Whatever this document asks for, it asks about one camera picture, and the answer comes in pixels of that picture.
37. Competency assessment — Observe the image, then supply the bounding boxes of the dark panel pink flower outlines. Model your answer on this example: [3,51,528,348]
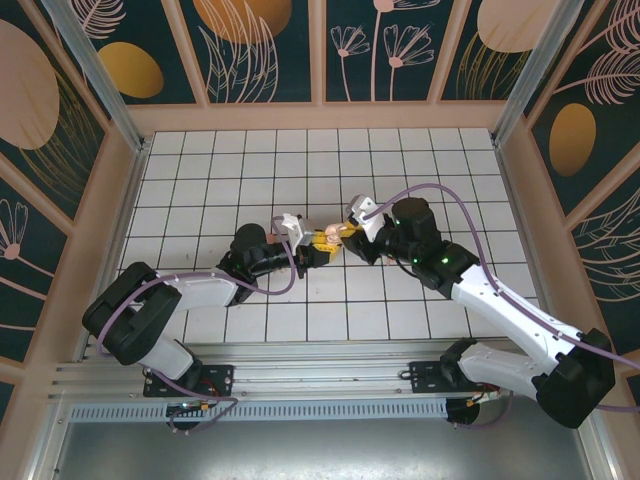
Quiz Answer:
[324,0,464,104]

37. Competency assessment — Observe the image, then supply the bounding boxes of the small green circuit board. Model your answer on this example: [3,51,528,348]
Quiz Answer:
[167,399,221,417]

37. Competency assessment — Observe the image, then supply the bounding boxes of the dark panel orange oval feathers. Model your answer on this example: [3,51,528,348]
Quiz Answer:
[528,0,640,217]

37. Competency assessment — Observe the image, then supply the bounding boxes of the grey metal sheet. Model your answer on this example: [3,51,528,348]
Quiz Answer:
[29,417,614,480]

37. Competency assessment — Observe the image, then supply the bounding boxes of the dark panel pink leaf outlines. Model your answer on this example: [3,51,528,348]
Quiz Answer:
[569,164,640,354]

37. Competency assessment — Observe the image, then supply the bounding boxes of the dark panel yellow oval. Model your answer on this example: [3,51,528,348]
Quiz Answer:
[52,0,199,106]

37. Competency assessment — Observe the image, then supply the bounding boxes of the dark panel orange circle leaves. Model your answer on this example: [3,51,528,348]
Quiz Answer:
[177,0,321,106]

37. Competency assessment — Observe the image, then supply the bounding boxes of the dark panel single pink flower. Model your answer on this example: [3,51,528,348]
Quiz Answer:
[0,154,71,359]

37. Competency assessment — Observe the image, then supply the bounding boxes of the dark panel large peach oval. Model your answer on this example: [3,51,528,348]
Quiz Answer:
[0,4,111,221]

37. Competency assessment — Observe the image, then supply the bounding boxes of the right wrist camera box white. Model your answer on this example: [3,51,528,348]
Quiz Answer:
[345,195,387,241]

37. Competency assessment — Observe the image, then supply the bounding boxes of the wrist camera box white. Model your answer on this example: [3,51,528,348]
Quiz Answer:
[345,195,387,241]
[280,213,318,250]

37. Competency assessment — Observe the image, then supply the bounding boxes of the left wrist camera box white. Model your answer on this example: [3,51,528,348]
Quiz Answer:
[280,213,318,250]

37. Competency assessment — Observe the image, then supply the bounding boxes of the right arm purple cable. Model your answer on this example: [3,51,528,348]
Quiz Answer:
[364,183,640,430]

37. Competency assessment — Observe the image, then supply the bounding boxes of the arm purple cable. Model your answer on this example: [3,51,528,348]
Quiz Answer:
[97,214,299,435]
[364,183,640,430]

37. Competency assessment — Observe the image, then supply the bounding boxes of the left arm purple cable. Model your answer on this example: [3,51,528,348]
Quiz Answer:
[97,214,299,435]

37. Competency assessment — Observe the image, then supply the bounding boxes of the aluminium table edge rail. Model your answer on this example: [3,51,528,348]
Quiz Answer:
[74,142,151,364]
[492,142,571,356]

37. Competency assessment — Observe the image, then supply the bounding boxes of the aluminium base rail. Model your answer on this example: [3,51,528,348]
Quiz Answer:
[47,341,599,404]

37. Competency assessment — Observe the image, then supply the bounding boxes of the grey slotted cable duct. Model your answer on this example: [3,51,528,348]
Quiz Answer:
[67,399,449,421]

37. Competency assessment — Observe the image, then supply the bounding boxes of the aluminium corner post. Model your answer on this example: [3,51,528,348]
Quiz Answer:
[39,0,154,154]
[490,0,584,147]

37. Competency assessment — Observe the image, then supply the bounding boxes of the small white wire connector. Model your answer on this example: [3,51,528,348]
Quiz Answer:
[467,387,501,407]

